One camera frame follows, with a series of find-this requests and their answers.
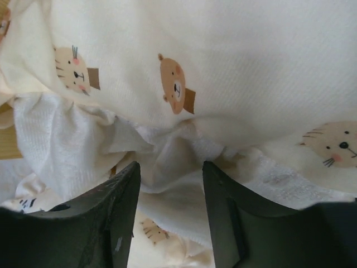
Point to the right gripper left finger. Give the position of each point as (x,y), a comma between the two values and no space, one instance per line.
(94,229)

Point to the cream animal print cushion cover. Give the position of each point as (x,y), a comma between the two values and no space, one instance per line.
(264,89)

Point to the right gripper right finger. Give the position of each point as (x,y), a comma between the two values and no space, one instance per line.
(248,230)

